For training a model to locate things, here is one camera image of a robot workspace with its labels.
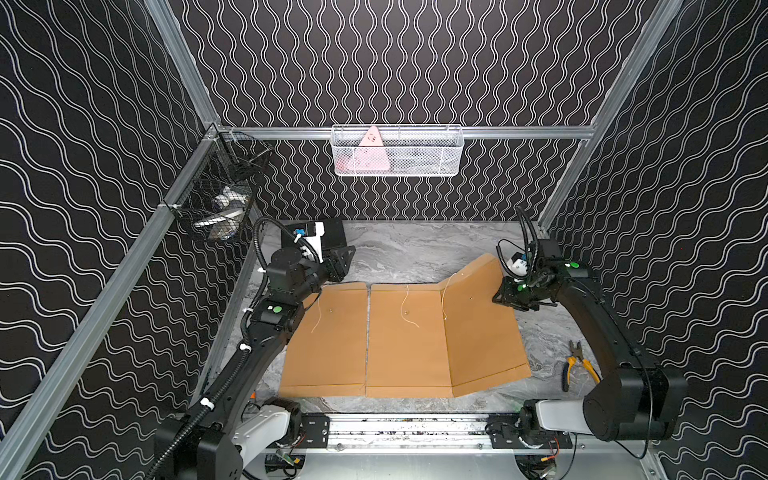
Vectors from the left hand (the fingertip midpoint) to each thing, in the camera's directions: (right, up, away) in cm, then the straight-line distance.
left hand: (349, 243), depth 72 cm
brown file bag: (+15, -32, +16) cm, 39 cm away
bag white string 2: (+28, -17, +26) cm, 41 cm away
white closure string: (+14, -20, +25) cm, 35 cm away
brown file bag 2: (-8, -33, +16) cm, 37 cm away
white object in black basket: (-36, +11, +14) cm, 40 cm away
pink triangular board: (+4, +27, +17) cm, 33 cm away
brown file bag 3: (+37, -27, +14) cm, 48 cm away
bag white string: (-12, -23, +23) cm, 34 cm away
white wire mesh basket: (+13, +32, +29) cm, 45 cm away
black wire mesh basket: (-44, +16, +20) cm, 51 cm away
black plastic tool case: (-11, +4, +40) cm, 42 cm away
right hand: (+40, -15, +10) cm, 44 cm away
